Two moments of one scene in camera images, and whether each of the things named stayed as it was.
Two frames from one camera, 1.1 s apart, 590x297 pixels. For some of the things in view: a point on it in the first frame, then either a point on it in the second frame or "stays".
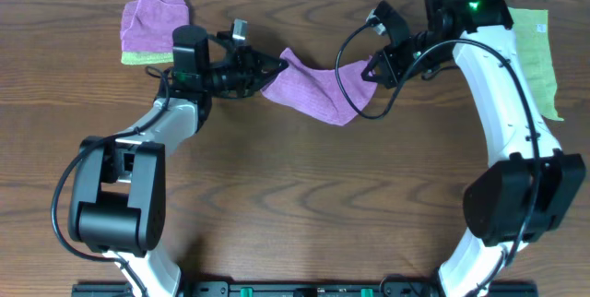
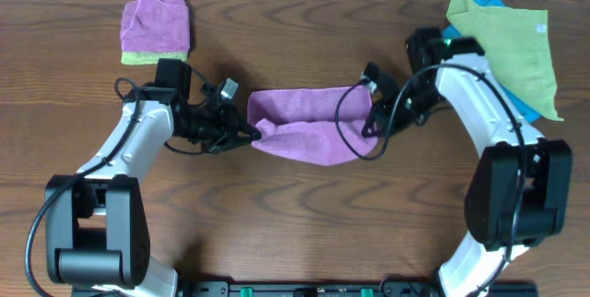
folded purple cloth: (147, 24) stays
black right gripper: (389, 81) to (384, 114)
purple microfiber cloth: (316, 90) to (315, 125)
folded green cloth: (147, 57) stays
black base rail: (303, 289) stays
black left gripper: (246, 70) to (222, 122)
